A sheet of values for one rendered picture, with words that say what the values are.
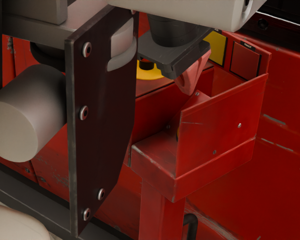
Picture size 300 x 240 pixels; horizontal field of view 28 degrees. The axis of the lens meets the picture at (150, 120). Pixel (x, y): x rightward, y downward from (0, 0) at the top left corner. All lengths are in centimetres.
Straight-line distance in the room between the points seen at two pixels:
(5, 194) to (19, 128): 141
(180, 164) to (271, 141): 33
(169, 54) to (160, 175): 19
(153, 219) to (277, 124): 27
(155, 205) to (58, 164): 60
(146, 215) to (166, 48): 37
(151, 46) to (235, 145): 22
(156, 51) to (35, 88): 34
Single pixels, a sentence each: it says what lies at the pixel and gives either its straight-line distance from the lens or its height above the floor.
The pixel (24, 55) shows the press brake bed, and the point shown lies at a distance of 139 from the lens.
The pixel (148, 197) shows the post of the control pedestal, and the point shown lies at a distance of 95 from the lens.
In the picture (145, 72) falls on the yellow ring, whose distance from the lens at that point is 85.
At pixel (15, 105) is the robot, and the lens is 36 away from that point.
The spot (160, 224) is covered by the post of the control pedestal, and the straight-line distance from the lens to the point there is 96.
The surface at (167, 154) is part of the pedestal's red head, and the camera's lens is 82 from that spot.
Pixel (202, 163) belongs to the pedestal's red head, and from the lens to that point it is 80.
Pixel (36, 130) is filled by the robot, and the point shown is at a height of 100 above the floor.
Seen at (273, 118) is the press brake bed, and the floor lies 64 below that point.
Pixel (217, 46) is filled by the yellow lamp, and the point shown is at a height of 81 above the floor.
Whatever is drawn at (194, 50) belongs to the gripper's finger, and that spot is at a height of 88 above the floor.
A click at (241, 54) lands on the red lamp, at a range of 83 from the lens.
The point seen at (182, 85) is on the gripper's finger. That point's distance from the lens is 77.
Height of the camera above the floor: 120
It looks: 35 degrees down
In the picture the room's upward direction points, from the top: 4 degrees clockwise
